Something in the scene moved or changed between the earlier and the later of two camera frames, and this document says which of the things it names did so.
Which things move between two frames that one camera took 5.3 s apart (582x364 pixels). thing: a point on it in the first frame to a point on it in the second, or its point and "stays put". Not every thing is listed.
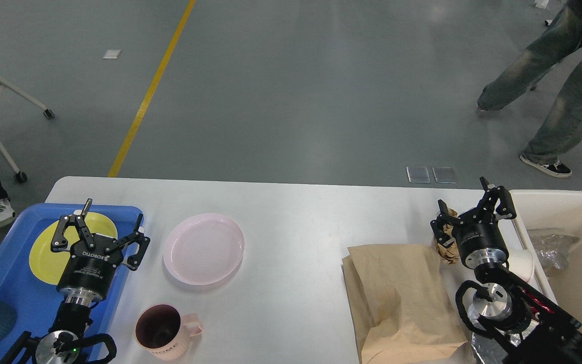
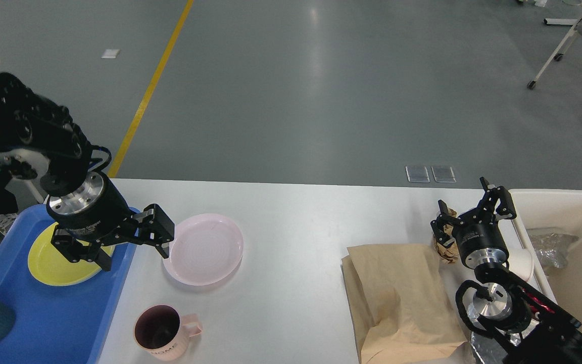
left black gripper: (88, 273) to (90, 214)
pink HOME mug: (162, 330) stays put
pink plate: (204, 249) stays put
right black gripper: (480, 239) stays put
